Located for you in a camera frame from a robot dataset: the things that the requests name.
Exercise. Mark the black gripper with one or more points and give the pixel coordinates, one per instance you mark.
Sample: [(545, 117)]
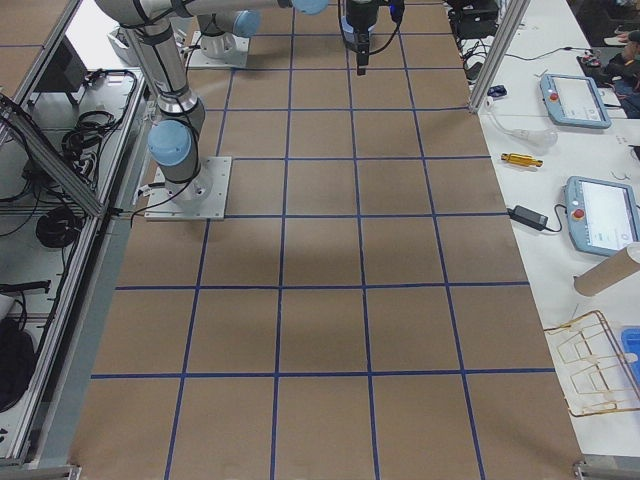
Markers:
[(358, 20)]

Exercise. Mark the small blue black device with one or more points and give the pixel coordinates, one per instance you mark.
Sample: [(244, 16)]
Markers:
[(497, 91)]

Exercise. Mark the far teach pendant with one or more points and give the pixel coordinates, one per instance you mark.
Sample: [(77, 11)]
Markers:
[(574, 101)]

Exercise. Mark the teach pendant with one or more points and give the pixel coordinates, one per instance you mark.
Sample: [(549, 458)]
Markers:
[(574, 101), (602, 216)]

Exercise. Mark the black power adapter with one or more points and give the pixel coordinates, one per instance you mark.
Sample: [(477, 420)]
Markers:
[(528, 217)]

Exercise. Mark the near teach pendant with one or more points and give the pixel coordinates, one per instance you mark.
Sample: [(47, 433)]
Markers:
[(602, 216)]

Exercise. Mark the cardboard tube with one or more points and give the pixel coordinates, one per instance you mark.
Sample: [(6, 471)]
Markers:
[(609, 272)]

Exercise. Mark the blue plastic bin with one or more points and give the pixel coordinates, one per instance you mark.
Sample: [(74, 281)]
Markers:
[(630, 339)]

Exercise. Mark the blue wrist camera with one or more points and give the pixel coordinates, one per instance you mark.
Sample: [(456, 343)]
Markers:
[(396, 10)]

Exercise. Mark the aluminium frame post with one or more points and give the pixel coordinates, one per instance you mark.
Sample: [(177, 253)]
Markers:
[(506, 31)]

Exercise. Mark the gold wire rack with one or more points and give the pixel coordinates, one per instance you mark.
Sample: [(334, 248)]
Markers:
[(591, 366)]

